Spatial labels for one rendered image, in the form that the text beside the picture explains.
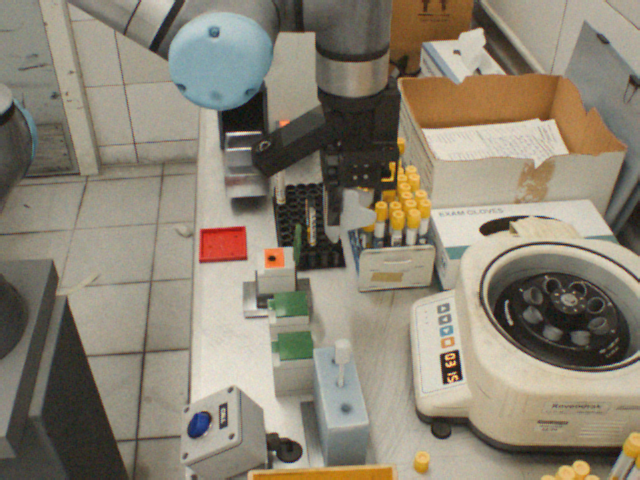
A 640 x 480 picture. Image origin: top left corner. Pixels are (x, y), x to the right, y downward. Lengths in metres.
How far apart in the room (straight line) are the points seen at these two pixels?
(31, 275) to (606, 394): 0.71
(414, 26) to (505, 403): 1.01
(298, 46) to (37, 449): 0.70
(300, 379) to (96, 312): 1.47
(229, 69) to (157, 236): 1.93
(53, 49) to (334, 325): 1.88
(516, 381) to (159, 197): 2.06
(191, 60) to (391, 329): 0.48
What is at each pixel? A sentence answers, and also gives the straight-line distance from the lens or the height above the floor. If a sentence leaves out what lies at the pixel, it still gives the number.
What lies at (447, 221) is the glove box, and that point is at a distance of 0.94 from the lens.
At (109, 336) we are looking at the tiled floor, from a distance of 2.12.
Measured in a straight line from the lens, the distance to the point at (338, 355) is 0.65.
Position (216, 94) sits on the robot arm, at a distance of 0.54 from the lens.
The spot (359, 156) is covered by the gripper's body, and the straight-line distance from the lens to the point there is 0.73.
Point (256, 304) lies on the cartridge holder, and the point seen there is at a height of 0.89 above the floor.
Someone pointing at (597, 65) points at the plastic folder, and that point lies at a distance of 1.19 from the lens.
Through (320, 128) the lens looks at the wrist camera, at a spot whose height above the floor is 1.15.
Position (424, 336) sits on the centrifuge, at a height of 0.91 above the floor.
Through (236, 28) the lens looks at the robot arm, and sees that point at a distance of 0.52.
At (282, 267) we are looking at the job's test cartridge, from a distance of 0.84.
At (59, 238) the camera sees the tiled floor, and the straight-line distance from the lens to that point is 2.52.
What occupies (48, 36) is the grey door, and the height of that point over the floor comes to 0.59.
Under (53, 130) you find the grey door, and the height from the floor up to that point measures 0.21.
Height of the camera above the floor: 1.52
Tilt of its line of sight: 40 degrees down
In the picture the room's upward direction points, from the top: straight up
